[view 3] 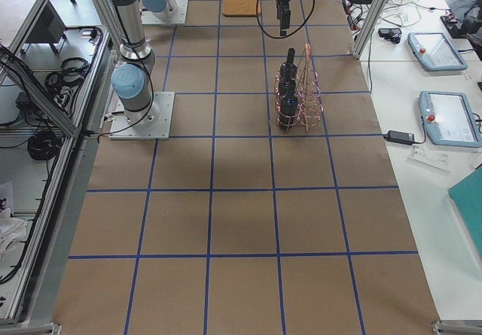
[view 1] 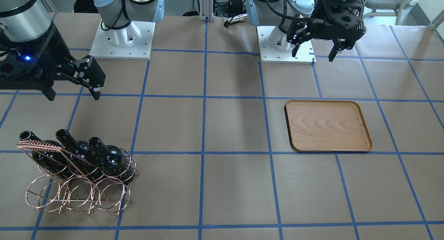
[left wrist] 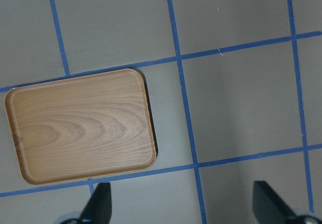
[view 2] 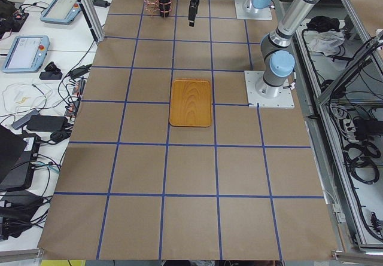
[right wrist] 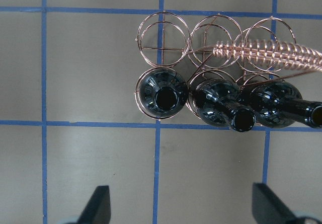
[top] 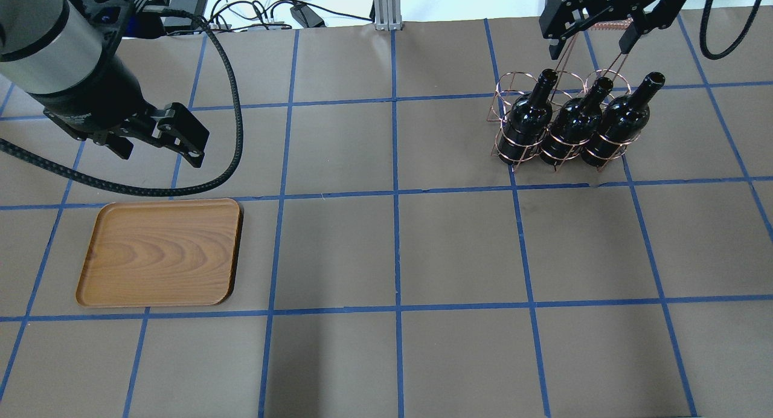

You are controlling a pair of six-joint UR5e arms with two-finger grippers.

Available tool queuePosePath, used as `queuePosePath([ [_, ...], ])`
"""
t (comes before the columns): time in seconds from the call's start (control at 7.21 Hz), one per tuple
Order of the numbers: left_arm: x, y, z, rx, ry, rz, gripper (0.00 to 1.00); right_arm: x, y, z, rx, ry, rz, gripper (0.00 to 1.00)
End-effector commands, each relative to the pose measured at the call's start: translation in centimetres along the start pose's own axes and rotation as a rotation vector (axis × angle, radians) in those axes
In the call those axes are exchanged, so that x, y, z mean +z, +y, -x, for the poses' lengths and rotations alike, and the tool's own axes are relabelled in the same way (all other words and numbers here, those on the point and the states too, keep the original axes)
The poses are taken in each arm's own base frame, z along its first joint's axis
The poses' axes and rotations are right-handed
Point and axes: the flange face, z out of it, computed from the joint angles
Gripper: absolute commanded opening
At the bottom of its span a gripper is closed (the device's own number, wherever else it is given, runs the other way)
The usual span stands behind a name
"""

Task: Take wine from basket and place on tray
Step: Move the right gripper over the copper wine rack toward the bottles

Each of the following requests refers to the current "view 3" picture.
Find coiled black cables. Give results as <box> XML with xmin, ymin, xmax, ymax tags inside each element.
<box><xmin>44</xmin><ymin>56</ymin><xmax>91</xmax><ymax>99</ymax></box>

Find dark wine bottle far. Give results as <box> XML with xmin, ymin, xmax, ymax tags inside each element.
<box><xmin>279</xmin><ymin>47</ymin><xmax>297</xmax><ymax>83</ymax></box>

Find clear acrylic holder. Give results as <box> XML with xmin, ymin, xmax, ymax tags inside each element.
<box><xmin>407</xmin><ymin>145</ymin><xmax>451</xmax><ymax>173</ymax></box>

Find dark wine bottle middle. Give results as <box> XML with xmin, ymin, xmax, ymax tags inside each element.
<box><xmin>278</xmin><ymin>73</ymin><xmax>297</xmax><ymax>98</ymax></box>

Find black device on table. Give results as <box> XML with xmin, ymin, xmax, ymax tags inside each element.
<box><xmin>377</xmin><ymin>28</ymin><xmax>401</xmax><ymax>44</ymax></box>

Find dark wine bottle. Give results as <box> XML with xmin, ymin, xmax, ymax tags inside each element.
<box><xmin>279</xmin><ymin>47</ymin><xmax>297</xmax><ymax>83</ymax></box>
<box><xmin>278</xmin><ymin>73</ymin><xmax>297</xmax><ymax>98</ymax></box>

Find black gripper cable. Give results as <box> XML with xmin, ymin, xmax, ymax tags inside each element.
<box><xmin>255</xmin><ymin>0</ymin><xmax>318</xmax><ymax>39</ymax></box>

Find teal board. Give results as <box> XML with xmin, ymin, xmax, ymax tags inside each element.
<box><xmin>448</xmin><ymin>168</ymin><xmax>482</xmax><ymax>251</ymax></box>

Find teach pendant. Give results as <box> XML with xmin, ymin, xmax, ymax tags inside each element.
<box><xmin>407</xmin><ymin>32</ymin><xmax>468</xmax><ymax>72</ymax></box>
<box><xmin>419</xmin><ymin>91</ymin><xmax>481</xmax><ymax>148</ymax></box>

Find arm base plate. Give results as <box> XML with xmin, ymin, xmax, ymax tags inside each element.
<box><xmin>141</xmin><ymin>0</ymin><xmax>188</xmax><ymax>26</ymax></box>
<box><xmin>108</xmin><ymin>92</ymin><xmax>175</xmax><ymax>140</ymax></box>

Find aluminium frame rail left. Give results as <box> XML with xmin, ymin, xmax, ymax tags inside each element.
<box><xmin>1</xmin><ymin>0</ymin><xmax>119</xmax><ymax>331</ymax></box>

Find black box on shelf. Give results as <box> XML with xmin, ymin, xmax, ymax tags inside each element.
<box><xmin>26</xmin><ymin>1</ymin><xmax>66</xmax><ymax>53</ymax></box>

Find copper wire bottle basket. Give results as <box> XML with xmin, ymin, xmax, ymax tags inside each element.
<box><xmin>274</xmin><ymin>43</ymin><xmax>323</xmax><ymax>132</ymax></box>

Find aluminium frame post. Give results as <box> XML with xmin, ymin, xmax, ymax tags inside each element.
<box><xmin>352</xmin><ymin>0</ymin><xmax>387</xmax><ymax>59</ymax></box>

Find wooden tray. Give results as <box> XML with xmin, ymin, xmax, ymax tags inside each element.
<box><xmin>222</xmin><ymin>0</ymin><xmax>261</xmax><ymax>17</ymax></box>

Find black power adapter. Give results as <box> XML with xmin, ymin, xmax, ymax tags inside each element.
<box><xmin>383</xmin><ymin>130</ymin><xmax>416</xmax><ymax>145</ymax></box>

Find teach pendant far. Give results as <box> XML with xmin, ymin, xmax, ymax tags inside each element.
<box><xmin>407</xmin><ymin>32</ymin><xmax>468</xmax><ymax>72</ymax></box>

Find dark wine bottle carried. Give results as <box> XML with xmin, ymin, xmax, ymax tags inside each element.
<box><xmin>278</xmin><ymin>90</ymin><xmax>298</xmax><ymax>129</ymax></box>

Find teach pendant near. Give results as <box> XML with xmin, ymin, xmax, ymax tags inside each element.
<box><xmin>419</xmin><ymin>91</ymin><xmax>481</xmax><ymax>148</ymax></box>

